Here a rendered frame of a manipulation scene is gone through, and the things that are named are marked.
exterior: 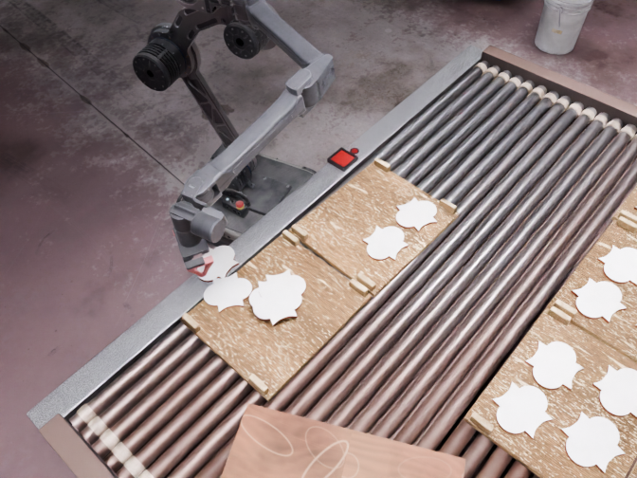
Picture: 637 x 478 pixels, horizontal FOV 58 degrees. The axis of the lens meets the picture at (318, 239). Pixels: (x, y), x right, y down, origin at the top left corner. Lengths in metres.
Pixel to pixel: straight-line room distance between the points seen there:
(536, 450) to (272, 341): 0.70
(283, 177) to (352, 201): 1.09
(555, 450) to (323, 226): 0.88
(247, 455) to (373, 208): 0.87
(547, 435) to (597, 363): 0.25
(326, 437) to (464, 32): 3.49
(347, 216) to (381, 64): 2.32
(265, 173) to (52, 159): 1.37
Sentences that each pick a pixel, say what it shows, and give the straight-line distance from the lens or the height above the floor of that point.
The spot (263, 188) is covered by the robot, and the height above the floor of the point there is 0.26.
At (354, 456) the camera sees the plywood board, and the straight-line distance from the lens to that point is 1.35.
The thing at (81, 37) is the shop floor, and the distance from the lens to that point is 4.71.
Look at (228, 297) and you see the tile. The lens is 1.66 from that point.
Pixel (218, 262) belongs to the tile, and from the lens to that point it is 1.76.
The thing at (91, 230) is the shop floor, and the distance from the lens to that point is 3.26.
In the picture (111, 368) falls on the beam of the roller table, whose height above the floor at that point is 0.92.
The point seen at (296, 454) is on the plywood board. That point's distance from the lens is 1.35.
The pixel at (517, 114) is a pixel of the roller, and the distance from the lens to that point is 2.28.
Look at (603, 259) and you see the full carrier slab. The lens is 1.86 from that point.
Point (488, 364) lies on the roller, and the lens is 1.61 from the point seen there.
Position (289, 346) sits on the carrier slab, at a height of 0.94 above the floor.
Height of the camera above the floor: 2.32
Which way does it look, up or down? 52 degrees down
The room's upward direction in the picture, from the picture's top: 3 degrees counter-clockwise
